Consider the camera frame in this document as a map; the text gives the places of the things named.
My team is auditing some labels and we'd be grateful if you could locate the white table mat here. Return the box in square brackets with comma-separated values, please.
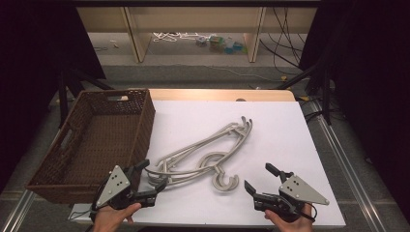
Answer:
[69, 100, 346, 229]

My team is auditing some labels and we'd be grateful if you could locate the metal floor rail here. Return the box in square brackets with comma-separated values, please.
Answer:
[310, 100, 388, 232]
[0, 189, 37, 232]

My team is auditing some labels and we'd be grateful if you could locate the person's left hand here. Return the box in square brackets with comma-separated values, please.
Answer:
[92, 202, 143, 232]

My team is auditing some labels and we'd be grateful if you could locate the brown wicker basket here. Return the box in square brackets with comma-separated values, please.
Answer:
[24, 88, 157, 205]

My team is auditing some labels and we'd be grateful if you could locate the light wooden shelf unit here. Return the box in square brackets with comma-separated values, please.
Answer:
[76, 6, 318, 64]

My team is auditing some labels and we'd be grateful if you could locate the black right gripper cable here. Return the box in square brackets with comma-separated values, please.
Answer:
[302, 202, 319, 224]

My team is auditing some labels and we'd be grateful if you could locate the tangled white cord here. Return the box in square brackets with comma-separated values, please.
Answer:
[152, 31, 202, 44]

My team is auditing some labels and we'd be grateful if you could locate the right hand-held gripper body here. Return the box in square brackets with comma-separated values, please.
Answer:
[252, 171, 331, 223]

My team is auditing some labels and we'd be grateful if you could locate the wooden table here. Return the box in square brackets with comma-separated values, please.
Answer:
[148, 88, 297, 102]

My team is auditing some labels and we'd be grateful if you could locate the bundle of black cables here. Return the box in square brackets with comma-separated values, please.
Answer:
[259, 6, 308, 76]

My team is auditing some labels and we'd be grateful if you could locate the dark curtain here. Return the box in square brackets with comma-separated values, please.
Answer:
[299, 0, 410, 223]
[0, 0, 107, 191]

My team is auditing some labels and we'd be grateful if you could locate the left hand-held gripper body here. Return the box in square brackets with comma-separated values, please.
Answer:
[91, 164, 159, 211]

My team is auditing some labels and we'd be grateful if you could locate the person's right hand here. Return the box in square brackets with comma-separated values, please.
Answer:
[264, 204, 314, 232]

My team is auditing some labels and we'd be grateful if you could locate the pile of colourful toys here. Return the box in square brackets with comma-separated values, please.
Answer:
[194, 33, 248, 56]

